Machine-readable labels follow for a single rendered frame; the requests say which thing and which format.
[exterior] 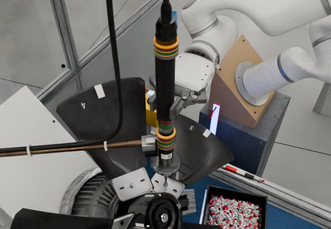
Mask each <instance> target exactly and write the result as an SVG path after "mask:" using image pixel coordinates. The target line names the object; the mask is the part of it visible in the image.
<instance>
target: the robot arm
mask: <svg viewBox="0 0 331 229"><path fill-rule="evenodd" d="M222 9H231V10H235V11H238V12H240V13H242V14H244V15H246V16H247V17H249V18H250V19H251V20H252V21H253V22H254V23H255V24H256V25H257V26H258V27H259V28H260V29H261V30H262V31H263V32H264V33H265V34H267V35H269V36H277V35H281V34H284V33H287V32H289V31H292V30H294V29H297V28H299V27H302V26H304V25H307V24H309V23H311V24H310V27H309V37H310V41H311V44H312V47H313V50H314V53H315V56H316V60H317V61H315V60H314V59H313V58H312V57H311V56H310V55H309V54H308V53H307V52H306V51H305V50H303V49H302V48H300V47H293V48H290V49H288V50H285V51H283V52H281V53H279V54H277V55H275V56H273V57H271V58H269V59H267V60H265V61H263V62H261V63H259V64H257V65H255V64H254V63H251V62H242V63H240V64H239V65H238V66H237V67H236V69H235V72H234V82H235V86H236V88H237V91H238V93H239V94H240V96H241V97H242V98H243V99H244V100H245V101H246V102H247V103H248V104H250V105H253V106H260V105H262V104H264V103H265V102H266V101H267V99H268V95H269V92H272V91H274V90H277V89H279V88H282V87H284V86H287V85H289V84H292V83H294V82H297V81H299V80H302V79H305V78H316V79H318V80H321V81H324V82H327V83H331V0H193V1H191V2H189V3H187V4H186V5H185V6H184V7H183V8H182V10H181V12H180V16H181V19H182V22H183V23H184V25H185V27H186V29H187V30H188V32H189V34H190V35H191V38H192V43H191V44H190V45H189V46H188V47H187V48H186V50H185V51H184V53H182V54H180V55H179V56H177V57H176V58H175V90H174V97H175V98H177V99H176V101H175V102H174V103H173V105H172V106H171V107H170V109H169V119H170V120H173V119H174V117H175V116H178V115H179V113H180V112H181V110H182V109H183V108H186V107H187V106H190V105H195V104H202V103H207V94H206V91H207V89H208V87H209V86H210V83H211V81H212V79H213V76H214V72H215V70H219V68H220V65H219V64H220V62H221V61H222V60H223V58H224V57H225V55H226V54H227V53H228V51H229V50H230V48H231V47H232V46H233V44H234V43H235V41H236V40H237V38H238V34H239V30H238V27H237V24H236V23H235V22H234V21H233V20H232V19H231V18H229V17H227V16H223V15H219V16H216V14H215V12H216V11H218V10H222ZM149 82H150V84H151V85H152V86H153V87H154V90H155V92H156V79H155V75H153V76H151V77H149ZM149 105H150V111H151V112H154V111H155V110H156V93H154V94H153V96H152V97H151V98H150V99H149Z"/></svg>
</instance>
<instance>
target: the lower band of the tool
mask: <svg viewBox="0 0 331 229"><path fill-rule="evenodd" d="M156 133H157V136H158V137H160V138H162V139H170V138H172V137H174V136H175V133H176V130H175V128H174V132H173V134H172V135H170V136H162V135H160V134H159V132H158V128H157V130H156Z"/></svg>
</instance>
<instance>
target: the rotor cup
mask: <svg viewBox="0 0 331 229"><path fill-rule="evenodd" d="M145 195H154V196H145ZM133 211H134V216H133V218H132V220H131V222H130V223H129V225H128V227H127V228H126V229H181V227H182V222H183V213H182V208H181V205H180V203H179V201H178V199H177V198H176V197H175V196H174V195H172V194H170V193H167V192H148V193H145V194H142V195H140V196H137V197H134V198H131V199H129V200H126V201H120V200H119V198H118V196H117V198H116V199H115V201H114V203H113V206H112V209H111V215H110V218H111V219H113V218H116V217H119V216H122V215H124V214H127V213H130V212H133ZM164 213H166V214H167V215H168V220H167V222H165V223H164V222H162V220H161V217H162V215H163V214H164ZM136 223H140V224H144V227H138V226H136Z"/></svg>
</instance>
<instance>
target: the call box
mask: <svg viewBox="0 0 331 229"><path fill-rule="evenodd" d="M146 89H147V88H146ZM148 90H149V91H152V90H150V89H148ZM149 91H148V92H149ZM148 92H147V93H145V97H146V124H148V125H150V126H153V127H155V128H156V127H157V126H158V120H157V113H156V110H155V111H154V112H151V111H150V105H149V98H150V97H151V96H152V95H153V94H154V93H155V91H153V92H154V93H153V94H152V95H150V94H148Z"/></svg>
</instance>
